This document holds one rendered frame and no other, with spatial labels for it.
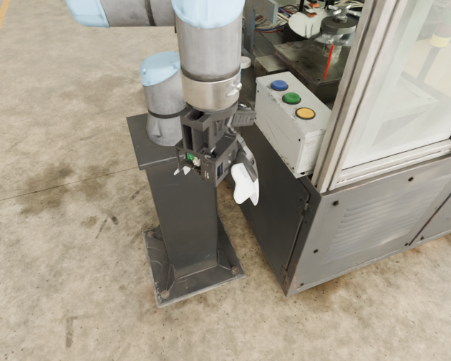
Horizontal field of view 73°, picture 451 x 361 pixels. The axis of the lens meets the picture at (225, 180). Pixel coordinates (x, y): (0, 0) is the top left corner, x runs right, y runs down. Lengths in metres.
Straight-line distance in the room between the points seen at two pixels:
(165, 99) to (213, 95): 0.47
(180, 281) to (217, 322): 0.24
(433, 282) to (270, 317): 0.78
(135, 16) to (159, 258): 1.24
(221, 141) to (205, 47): 0.15
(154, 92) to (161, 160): 0.19
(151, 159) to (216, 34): 0.59
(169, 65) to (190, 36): 0.47
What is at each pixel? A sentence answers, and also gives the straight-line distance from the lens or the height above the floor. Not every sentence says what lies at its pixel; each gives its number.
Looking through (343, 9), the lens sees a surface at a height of 1.00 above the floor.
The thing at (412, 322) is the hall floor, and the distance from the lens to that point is 1.61.
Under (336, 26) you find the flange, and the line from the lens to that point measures 1.16.
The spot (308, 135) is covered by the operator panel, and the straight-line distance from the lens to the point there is 0.74.
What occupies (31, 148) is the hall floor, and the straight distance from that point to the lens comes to 2.42.
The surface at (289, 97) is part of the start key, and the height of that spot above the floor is 0.91.
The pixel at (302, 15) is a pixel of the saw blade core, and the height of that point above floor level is 0.95.
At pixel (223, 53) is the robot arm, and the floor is 1.19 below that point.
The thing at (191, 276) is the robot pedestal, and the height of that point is 0.01.
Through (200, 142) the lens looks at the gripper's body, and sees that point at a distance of 0.44.
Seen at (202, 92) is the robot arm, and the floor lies 1.14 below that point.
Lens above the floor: 1.33
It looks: 47 degrees down
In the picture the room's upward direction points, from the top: straight up
